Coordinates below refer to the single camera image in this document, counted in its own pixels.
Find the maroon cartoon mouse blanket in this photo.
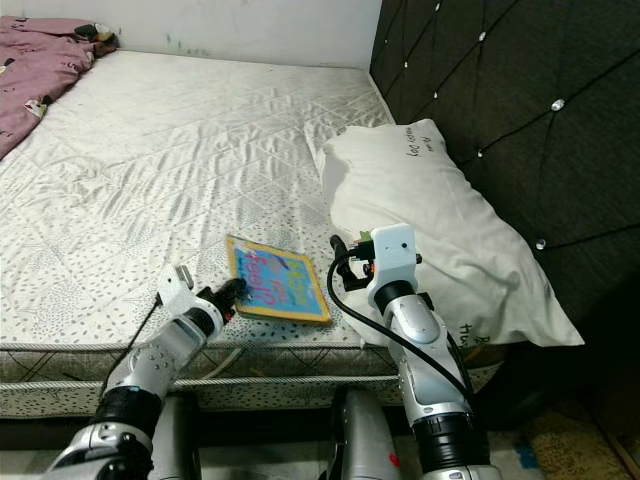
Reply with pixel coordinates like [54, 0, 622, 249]
[0, 17, 118, 159]

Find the white pillow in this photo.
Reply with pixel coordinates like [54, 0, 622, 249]
[322, 120, 586, 348]

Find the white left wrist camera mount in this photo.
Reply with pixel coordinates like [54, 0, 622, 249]
[157, 265, 201, 316]

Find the silver robot left leg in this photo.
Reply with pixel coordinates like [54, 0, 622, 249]
[150, 392, 203, 480]

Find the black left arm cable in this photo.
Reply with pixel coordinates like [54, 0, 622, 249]
[105, 298, 166, 401]

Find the white quilted mattress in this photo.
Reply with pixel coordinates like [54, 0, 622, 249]
[0, 50, 511, 419]

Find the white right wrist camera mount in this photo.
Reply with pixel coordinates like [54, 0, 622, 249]
[365, 224, 423, 301]

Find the dark tufted headboard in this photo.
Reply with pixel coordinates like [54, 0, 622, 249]
[368, 0, 640, 331]

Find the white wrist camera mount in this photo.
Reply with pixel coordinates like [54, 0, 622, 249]
[365, 224, 423, 301]
[157, 265, 201, 316]

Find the silver robot leg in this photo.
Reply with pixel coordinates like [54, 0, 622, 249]
[150, 392, 203, 480]
[325, 388, 403, 480]

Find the colourful yellow-edged book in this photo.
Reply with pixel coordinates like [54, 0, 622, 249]
[225, 235, 333, 324]

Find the brown patterned rug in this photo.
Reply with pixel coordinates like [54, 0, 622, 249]
[500, 400, 640, 480]

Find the silver robot right leg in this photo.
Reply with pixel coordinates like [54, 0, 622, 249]
[325, 388, 403, 480]

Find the dark bed frame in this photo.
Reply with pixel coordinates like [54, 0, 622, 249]
[0, 405, 521, 451]

